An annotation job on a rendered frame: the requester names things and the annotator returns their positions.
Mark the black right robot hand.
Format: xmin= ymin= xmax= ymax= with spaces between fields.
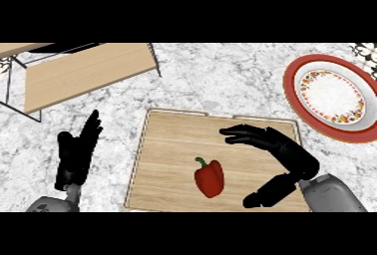
xmin=218 ymin=124 xmax=321 ymax=209

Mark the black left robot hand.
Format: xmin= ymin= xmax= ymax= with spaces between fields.
xmin=54 ymin=109 xmax=106 ymax=192

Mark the wooden tray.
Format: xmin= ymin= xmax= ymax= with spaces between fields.
xmin=123 ymin=108 xmax=313 ymax=213

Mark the red bell pepper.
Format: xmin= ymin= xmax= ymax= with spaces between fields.
xmin=193 ymin=156 xmax=227 ymax=199

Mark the red rimmed floral plate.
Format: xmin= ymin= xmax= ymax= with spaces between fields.
xmin=281 ymin=53 xmax=377 ymax=144

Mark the black white patterned object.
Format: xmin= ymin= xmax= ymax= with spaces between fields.
xmin=350 ymin=42 xmax=377 ymax=80

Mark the wooden shelf with black frame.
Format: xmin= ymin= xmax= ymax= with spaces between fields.
xmin=0 ymin=42 xmax=165 ymax=124

